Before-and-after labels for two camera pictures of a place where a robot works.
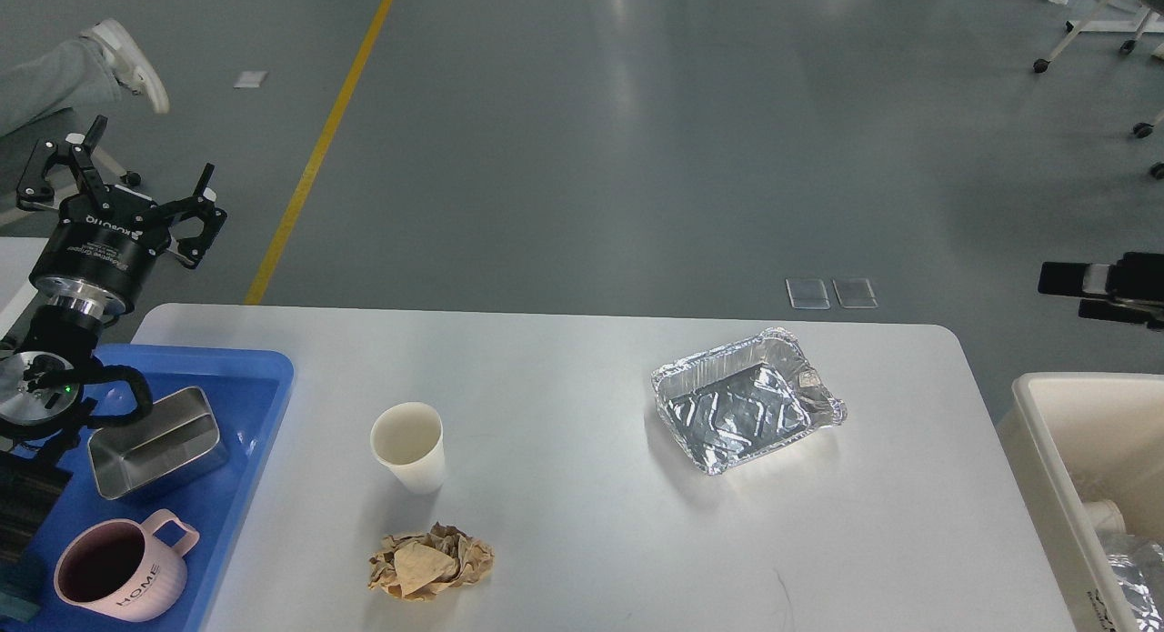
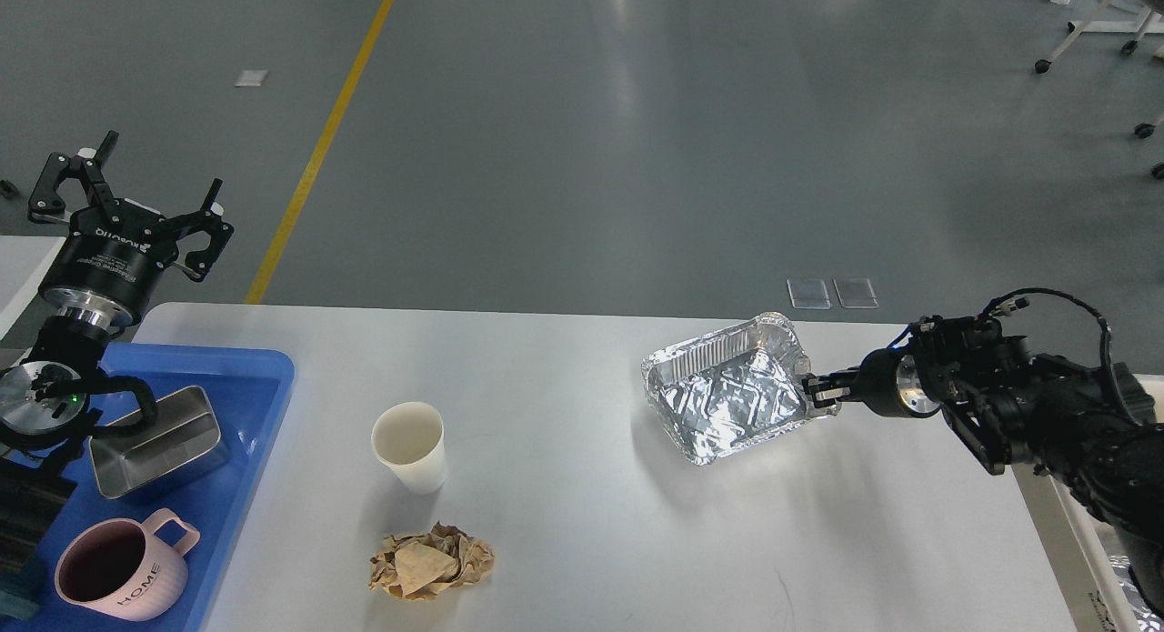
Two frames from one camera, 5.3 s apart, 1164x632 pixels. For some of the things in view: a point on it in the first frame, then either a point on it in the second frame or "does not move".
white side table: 18,257 does not move
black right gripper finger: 1074,278 to 825,391
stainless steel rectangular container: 179,441 does not move
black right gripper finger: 1108,310 to 839,379
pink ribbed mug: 119,569 does not move
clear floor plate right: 855,293 does not move
